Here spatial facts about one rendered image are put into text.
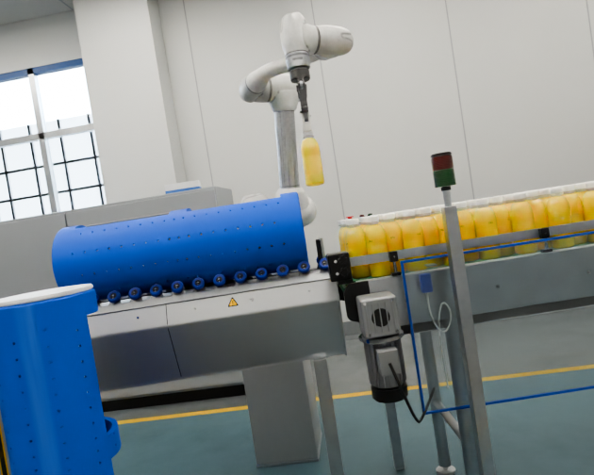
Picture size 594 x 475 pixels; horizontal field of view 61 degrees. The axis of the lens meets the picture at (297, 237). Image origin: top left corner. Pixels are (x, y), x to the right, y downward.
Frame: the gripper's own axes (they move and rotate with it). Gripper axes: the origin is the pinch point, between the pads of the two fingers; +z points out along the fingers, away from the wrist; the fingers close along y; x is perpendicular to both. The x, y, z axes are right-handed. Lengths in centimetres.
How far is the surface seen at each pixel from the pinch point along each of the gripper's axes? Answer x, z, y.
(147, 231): -60, 32, 13
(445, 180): 37, 32, 38
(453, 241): 37, 50, 35
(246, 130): -50, -71, -273
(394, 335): 17, 76, 31
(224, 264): -35, 47, 12
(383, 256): 19, 52, 19
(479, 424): 38, 105, 32
